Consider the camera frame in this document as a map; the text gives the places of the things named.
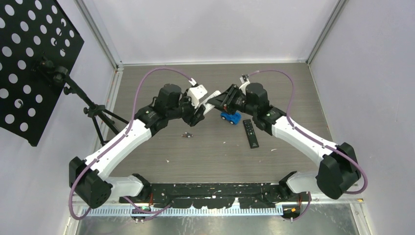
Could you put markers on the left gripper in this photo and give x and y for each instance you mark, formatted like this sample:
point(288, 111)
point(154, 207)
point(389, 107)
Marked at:
point(192, 119)

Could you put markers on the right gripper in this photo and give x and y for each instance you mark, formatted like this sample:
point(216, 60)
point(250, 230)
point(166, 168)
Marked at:
point(222, 101)

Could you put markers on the black remote control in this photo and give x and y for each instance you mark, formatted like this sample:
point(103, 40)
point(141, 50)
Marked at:
point(251, 136)

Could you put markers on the white air conditioner remote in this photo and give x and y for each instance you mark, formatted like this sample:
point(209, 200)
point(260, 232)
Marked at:
point(205, 102)

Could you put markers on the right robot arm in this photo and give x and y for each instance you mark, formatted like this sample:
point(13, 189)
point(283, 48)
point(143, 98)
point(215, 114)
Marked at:
point(337, 166)

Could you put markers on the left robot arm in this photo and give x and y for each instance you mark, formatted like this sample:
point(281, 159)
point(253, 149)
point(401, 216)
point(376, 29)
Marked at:
point(90, 177)

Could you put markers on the blue toy car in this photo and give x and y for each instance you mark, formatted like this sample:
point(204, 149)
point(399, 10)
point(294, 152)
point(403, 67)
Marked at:
point(232, 119)

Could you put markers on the black tripod stand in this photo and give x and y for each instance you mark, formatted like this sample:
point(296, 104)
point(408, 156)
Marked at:
point(59, 76)

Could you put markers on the black perforated board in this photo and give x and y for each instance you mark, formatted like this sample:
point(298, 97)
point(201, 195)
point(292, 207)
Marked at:
point(32, 31)

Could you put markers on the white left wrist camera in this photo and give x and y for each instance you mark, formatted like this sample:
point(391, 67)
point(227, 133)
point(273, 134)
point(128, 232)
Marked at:
point(196, 92)

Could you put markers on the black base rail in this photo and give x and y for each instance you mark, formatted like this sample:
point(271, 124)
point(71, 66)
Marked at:
point(216, 195)

